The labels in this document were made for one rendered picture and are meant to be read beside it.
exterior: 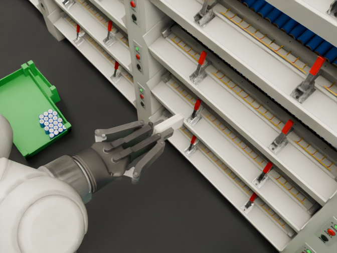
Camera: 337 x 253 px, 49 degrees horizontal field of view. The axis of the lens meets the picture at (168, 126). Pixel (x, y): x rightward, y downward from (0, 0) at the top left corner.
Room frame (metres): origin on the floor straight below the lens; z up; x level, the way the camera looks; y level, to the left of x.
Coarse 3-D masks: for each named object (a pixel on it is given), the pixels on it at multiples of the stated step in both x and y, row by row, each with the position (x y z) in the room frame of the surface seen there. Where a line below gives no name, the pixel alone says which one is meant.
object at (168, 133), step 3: (168, 129) 0.40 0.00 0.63; (171, 129) 0.40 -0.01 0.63; (162, 132) 0.39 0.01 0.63; (165, 132) 0.39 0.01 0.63; (168, 132) 0.39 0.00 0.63; (171, 132) 0.39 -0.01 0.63; (162, 135) 0.38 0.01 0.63; (165, 135) 0.38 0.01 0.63; (168, 135) 0.38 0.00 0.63; (171, 135) 0.39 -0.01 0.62; (162, 138) 0.37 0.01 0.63; (165, 138) 0.38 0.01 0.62; (162, 150) 0.35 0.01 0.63
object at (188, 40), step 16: (176, 32) 0.77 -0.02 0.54; (192, 48) 0.72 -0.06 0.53; (224, 64) 0.65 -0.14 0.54; (240, 80) 0.60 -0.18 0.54; (256, 96) 0.55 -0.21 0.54; (272, 112) 0.51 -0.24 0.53; (304, 128) 0.46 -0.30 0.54; (320, 144) 0.41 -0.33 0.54; (320, 160) 0.39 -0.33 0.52; (336, 160) 0.38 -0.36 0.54
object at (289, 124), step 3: (288, 120) 0.45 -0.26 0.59; (291, 120) 0.45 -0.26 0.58; (288, 123) 0.44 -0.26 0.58; (291, 123) 0.44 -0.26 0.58; (285, 126) 0.44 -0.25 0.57; (288, 126) 0.44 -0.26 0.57; (282, 129) 0.44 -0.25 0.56; (285, 129) 0.44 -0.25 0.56; (288, 129) 0.43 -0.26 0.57; (282, 132) 0.44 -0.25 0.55; (285, 132) 0.43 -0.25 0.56; (279, 135) 0.44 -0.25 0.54; (282, 135) 0.43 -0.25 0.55; (279, 138) 0.43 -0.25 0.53; (282, 138) 0.43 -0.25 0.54; (276, 141) 0.43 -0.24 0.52; (279, 141) 0.43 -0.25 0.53
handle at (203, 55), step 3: (204, 51) 0.65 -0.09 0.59; (201, 54) 0.65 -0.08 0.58; (204, 54) 0.64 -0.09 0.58; (201, 57) 0.64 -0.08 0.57; (204, 57) 0.64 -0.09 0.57; (201, 60) 0.64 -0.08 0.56; (204, 60) 0.64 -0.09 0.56; (201, 63) 0.64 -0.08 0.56; (198, 66) 0.64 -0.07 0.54; (201, 66) 0.64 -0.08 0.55; (198, 69) 0.64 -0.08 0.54; (195, 72) 0.64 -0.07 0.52; (198, 72) 0.63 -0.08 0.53; (198, 75) 0.63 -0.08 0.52
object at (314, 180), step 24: (168, 24) 0.79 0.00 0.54; (168, 48) 0.74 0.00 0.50; (192, 72) 0.66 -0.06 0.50; (216, 96) 0.58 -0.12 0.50; (240, 96) 0.57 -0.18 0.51; (240, 120) 0.51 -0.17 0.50; (264, 144) 0.44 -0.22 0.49; (288, 144) 0.44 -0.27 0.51; (288, 168) 0.38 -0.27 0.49; (312, 168) 0.37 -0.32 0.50; (336, 168) 0.37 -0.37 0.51; (312, 192) 0.33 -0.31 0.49; (336, 192) 0.30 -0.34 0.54
